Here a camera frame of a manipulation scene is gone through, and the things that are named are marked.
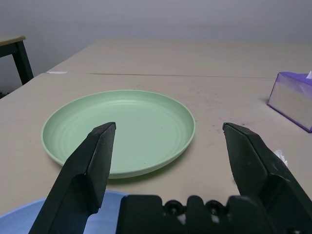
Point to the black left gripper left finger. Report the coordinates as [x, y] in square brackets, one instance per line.
[80, 170]

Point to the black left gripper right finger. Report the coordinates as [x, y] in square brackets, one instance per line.
[263, 170]

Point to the white tissue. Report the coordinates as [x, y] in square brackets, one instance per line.
[282, 157]

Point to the blue plastic plate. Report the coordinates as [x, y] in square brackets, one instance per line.
[19, 219]

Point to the purple tissue box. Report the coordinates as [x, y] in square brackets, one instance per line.
[292, 97]

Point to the green plastic plate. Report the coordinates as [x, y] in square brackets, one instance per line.
[146, 126]

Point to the white table tape piece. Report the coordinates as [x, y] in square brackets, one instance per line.
[57, 72]

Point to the wooden side table black frame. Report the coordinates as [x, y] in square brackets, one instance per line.
[19, 53]

